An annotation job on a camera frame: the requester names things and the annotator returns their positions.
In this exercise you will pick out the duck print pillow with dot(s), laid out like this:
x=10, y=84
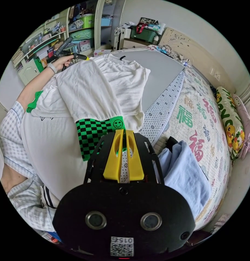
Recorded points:
x=229, y=118

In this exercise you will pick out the pink pillow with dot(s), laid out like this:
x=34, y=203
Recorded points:
x=246, y=122

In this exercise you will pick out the person's left forearm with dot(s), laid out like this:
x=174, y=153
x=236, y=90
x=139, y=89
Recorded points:
x=35, y=85

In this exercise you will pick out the green storage box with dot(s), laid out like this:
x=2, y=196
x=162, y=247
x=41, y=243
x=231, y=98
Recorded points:
x=144, y=32

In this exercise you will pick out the person's left hand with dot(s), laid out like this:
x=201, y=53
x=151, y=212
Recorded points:
x=60, y=63

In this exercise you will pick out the grey flat board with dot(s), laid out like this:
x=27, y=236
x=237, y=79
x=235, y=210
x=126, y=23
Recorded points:
x=157, y=73

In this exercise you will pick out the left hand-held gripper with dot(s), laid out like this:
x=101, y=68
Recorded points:
x=64, y=53

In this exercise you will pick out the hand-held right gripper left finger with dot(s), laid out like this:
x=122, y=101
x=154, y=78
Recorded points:
x=111, y=165

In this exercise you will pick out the white long sleeve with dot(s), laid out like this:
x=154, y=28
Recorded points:
x=90, y=89

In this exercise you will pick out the white suitcase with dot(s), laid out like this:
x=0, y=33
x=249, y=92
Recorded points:
x=122, y=37

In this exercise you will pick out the pile of clothes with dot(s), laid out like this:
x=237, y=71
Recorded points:
x=184, y=169

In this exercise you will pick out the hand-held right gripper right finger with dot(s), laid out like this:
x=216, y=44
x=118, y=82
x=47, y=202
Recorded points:
x=135, y=163

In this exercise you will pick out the white shelf with boxes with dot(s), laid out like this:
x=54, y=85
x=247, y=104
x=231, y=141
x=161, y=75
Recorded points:
x=55, y=38

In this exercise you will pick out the bed with printed quilt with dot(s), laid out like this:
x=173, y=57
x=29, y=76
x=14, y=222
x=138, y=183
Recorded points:
x=200, y=114

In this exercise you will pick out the person's body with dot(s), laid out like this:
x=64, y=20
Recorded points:
x=17, y=132

